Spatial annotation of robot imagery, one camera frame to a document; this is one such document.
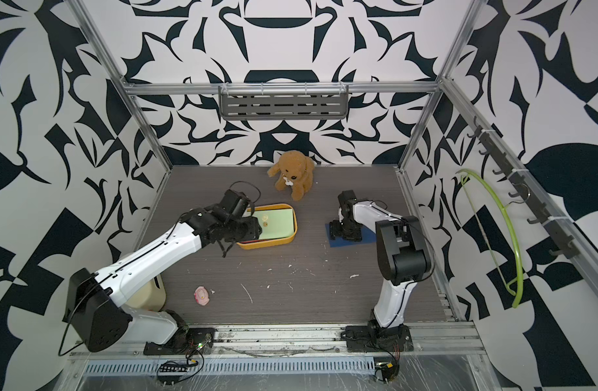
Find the grey metal wall shelf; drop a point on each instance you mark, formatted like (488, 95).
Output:
(271, 102)

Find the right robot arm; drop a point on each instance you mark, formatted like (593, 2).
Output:
(402, 254)

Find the green plastic hanger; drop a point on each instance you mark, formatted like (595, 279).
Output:
(514, 287)

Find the yellow plastic storage box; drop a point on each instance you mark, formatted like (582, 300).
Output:
(260, 244)

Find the dark blue envelope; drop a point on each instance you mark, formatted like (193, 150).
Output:
(368, 237)

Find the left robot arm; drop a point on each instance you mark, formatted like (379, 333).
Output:
(97, 302)

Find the brown plush dog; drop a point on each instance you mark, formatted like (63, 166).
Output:
(295, 170)

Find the cream plastic container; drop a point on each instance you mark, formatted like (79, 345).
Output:
(151, 297)

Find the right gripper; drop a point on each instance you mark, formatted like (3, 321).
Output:
(335, 231)

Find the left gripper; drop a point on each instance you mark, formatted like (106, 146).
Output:
(255, 230)

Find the small pink toy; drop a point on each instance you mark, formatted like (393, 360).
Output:
(201, 296)

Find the light green envelope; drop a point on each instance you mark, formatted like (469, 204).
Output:
(275, 224)

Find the black wall hook rail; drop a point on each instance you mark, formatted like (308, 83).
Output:
(526, 190)

